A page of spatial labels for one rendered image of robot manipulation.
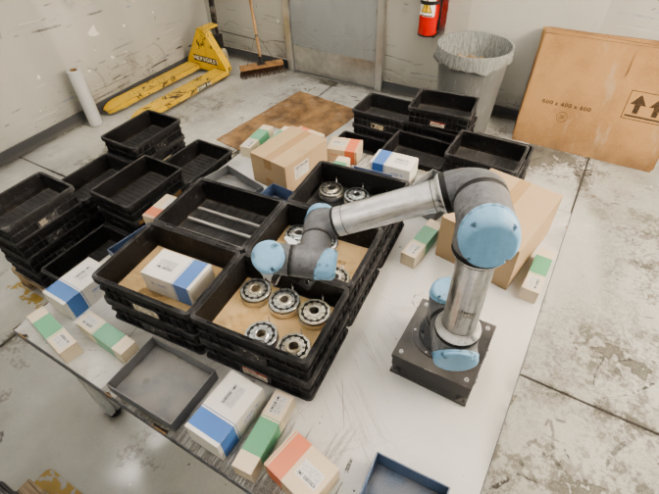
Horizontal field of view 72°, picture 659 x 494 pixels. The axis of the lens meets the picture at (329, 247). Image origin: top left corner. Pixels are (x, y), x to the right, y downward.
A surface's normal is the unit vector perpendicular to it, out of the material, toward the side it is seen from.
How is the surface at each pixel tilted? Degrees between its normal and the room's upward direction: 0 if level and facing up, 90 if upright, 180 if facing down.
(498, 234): 84
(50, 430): 0
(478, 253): 83
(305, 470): 0
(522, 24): 90
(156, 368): 0
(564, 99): 77
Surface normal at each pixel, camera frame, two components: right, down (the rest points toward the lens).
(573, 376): -0.03, -0.71
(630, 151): -0.50, 0.37
